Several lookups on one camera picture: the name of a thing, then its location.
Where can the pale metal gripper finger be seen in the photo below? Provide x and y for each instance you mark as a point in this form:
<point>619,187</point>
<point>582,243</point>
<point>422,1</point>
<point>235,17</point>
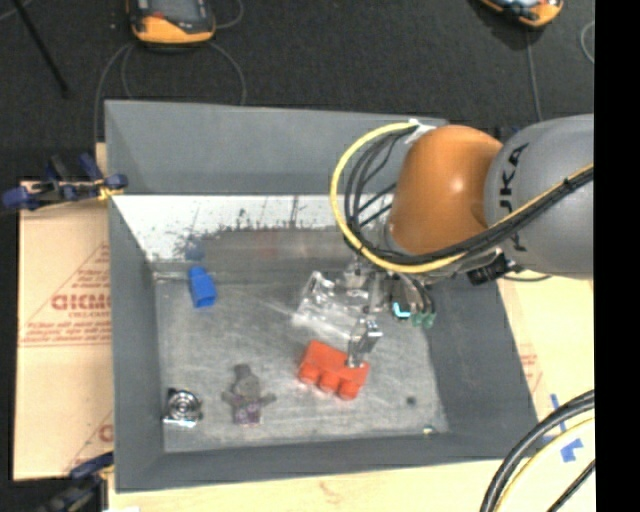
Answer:
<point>361,345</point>

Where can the red toy brick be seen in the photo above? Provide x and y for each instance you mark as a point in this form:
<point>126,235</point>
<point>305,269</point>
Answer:
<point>327,370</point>

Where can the clear glass block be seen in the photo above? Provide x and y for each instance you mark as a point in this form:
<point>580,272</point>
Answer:
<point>325,300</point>

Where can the grey metal bin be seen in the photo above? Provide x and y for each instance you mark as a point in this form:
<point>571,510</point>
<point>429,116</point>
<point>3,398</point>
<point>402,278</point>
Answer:
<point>300,415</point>

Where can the grey and purple toy figure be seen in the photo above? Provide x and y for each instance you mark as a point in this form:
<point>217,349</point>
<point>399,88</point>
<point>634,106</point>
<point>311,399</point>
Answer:
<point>246,395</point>

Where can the blue plastic cap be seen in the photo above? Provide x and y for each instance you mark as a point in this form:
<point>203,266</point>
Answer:
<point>202,287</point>

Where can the shiny round metal part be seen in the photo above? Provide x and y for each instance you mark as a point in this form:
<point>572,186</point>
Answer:
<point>182,407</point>

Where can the brown cardboard board red print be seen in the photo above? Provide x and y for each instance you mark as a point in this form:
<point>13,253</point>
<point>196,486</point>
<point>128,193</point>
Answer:
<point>60,350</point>

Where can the black cylinder on white bracket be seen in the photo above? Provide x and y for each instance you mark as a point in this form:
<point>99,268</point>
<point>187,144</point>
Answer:
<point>487,272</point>

